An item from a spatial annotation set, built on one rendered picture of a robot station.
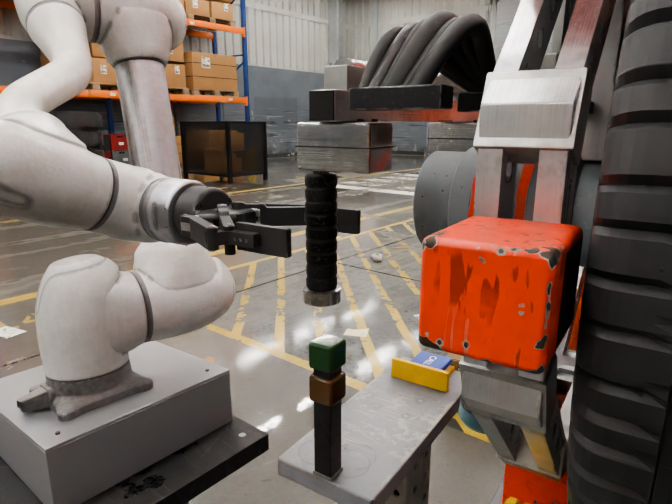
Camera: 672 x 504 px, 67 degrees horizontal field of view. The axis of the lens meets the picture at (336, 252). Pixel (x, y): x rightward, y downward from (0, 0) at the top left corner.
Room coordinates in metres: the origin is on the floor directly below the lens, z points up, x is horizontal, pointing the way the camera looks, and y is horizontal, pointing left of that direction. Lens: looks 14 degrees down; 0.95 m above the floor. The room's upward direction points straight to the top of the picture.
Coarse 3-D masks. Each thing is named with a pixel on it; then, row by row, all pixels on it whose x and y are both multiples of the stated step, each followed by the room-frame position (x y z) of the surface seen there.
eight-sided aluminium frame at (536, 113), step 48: (528, 0) 0.43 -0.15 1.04; (528, 48) 0.39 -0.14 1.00; (576, 48) 0.37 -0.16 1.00; (528, 96) 0.35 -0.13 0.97; (576, 96) 0.34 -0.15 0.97; (480, 144) 0.36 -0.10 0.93; (528, 144) 0.35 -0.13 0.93; (576, 144) 0.34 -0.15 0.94; (480, 192) 0.36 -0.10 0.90; (480, 384) 0.36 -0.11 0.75; (528, 384) 0.34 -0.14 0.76; (528, 432) 0.37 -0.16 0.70
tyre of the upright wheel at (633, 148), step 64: (640, 0) 0.31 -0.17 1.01; (640, 64) 0.29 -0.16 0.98; (640, 128) 0.27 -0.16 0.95; (640, 192) 0.26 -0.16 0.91; (640, 256) 0.26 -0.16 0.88; (640, 320) 0.25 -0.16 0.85; (576, 384) 0.28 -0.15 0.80; (640, 384) 0.25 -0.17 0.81; (576, 448) 0.29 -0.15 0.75; (640, 448) 0.26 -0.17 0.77
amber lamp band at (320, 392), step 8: (312, 376) 0.64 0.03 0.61; (336, 376) 0.64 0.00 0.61; (344, 376) 0.65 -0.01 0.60; (312, 384) 0.64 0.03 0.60; (320, 384) 0.63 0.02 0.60; (328, 384) 0.63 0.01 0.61; (336, 384) 0.64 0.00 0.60; (344, 384) 0.65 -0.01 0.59; (312, 392) 0.64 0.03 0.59; (320, 392) 0.63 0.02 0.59; (328, 392) 0.63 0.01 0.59; (336, 392) 0.64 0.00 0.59; (344, 392) 0.65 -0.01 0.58; (312, 400) 0.64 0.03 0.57; (320, 400) 0.63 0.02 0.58; (328, 400) 0.63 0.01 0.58; (336, 400) 0.64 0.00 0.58
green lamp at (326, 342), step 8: (320, 336) 0.66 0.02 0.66; (328, 336) 0.66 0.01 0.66; (336, 336) 0.66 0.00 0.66; (312, 344) 0.64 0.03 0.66; (320, 344) 0.64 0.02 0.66; (328, 344) 0.64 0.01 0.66; (336, 344) 0.64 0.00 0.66; (344, 344) 0.65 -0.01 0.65; (312, 352) 0.64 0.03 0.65; (320, 352) 0.63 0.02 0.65; (328, 352) 0.63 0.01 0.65; (336, 352) 0.63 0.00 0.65; (344, 352) 0.65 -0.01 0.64; (312, 360) 0.64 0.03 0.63; (320, 360) 0.63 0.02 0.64; (328, 360) 0.63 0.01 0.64; (336, 360) 0.64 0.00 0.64; (344, 360) 0.65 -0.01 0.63; (320, 368) 0.63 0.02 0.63; (328, 368) 0.63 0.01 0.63; (336, 368) 0.63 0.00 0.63
